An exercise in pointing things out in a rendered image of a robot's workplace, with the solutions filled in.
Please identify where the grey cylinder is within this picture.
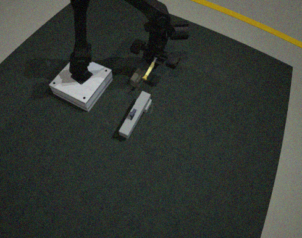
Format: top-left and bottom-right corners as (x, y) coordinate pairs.
(142, 57), (157, 80)

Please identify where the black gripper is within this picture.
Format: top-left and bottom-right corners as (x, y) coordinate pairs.
(130, 39), (181, 69)

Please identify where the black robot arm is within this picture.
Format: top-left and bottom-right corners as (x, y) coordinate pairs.
(69, 0), (189, 84)

